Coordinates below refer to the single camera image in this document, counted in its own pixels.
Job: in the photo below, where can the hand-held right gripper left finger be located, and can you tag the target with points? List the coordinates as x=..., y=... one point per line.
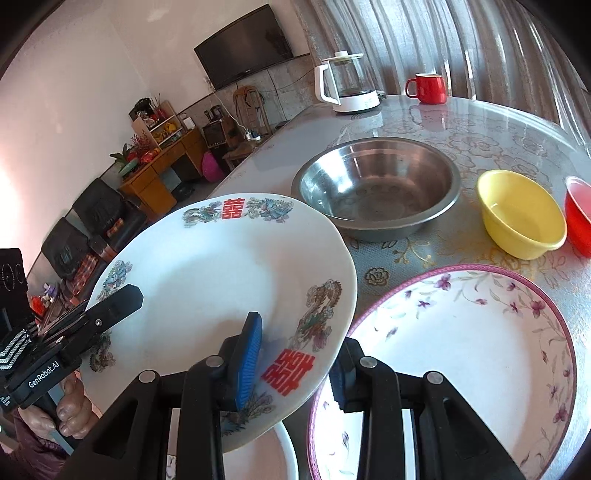
x=247, y=364

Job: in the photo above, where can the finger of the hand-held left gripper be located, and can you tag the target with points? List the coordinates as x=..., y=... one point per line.
x=115, y=307

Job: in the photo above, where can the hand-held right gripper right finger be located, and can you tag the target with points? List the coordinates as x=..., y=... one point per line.
x=344, y=385

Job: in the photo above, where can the white dragon print plate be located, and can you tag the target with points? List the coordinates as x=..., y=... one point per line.
x=194, y=277

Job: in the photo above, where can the white rose print plate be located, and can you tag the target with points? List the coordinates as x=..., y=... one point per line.
x=268, y=461

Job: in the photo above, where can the purple rim floral plate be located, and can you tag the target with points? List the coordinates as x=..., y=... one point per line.
x=461, y=346

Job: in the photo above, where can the stainless steel bowl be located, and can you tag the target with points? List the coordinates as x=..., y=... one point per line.
x=378, y=184

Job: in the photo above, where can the yellow plastic bowl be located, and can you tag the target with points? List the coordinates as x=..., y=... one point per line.
x=521, y=212

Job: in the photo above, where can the person's left forearm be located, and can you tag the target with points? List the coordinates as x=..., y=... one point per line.
x=37, y=443

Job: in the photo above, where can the person's left hand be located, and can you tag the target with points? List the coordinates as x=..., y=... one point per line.
x=76, y=408

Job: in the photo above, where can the cluttered coffee table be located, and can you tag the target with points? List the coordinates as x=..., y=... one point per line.
x=51, y=300

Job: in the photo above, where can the black leather armchair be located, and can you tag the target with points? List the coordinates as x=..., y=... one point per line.
x=104, y=207
x=64, y=249

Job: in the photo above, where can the wooden desk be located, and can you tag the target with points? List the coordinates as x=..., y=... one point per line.
x=152, y=180

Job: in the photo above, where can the floral lace tablecloth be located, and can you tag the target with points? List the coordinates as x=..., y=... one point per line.
x=401, y=258

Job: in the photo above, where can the pink bag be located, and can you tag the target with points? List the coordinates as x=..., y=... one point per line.
x=212, y=167

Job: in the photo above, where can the wooden shrine box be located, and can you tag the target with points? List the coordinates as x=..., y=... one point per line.
x=150, y=115

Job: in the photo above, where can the small black appliance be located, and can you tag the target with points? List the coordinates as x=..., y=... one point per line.
x=214, y=134

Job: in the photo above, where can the white power strip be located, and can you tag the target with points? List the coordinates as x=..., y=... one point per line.
x=252, y=136

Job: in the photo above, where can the wooden chair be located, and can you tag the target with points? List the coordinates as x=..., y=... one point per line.
x=247, y=115

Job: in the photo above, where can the red plastic bowl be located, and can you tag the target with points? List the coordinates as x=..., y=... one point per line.
x=581, y=217

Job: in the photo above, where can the white glass electric kettle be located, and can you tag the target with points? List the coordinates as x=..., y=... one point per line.
x=355, y=92

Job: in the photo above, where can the red mug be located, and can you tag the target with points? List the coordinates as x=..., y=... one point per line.
x=431, y=90

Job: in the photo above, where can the grey sheer curtain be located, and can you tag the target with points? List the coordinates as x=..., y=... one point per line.
x=438, y=37

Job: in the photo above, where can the black wall television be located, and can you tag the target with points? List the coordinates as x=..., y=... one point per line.
x=244, y=46

